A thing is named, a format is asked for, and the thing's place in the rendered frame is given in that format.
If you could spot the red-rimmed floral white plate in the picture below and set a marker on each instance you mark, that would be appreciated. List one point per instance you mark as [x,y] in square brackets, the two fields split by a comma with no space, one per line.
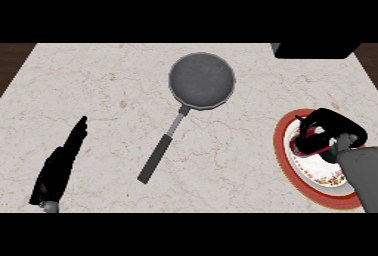
[311,180]

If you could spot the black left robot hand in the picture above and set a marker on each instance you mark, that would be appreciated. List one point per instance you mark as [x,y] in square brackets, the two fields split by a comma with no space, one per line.
[60,166]

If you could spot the grey frying pan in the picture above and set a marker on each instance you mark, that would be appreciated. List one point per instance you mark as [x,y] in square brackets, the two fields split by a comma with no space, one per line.
[200,86]

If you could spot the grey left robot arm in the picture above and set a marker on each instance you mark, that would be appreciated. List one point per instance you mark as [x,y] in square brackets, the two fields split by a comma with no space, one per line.
[51,206]

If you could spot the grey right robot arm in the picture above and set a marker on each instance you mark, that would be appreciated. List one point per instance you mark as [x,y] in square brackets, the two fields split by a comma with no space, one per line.
[362,176]

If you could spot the black appliance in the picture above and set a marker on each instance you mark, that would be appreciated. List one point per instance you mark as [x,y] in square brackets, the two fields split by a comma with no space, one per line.
[315,50]

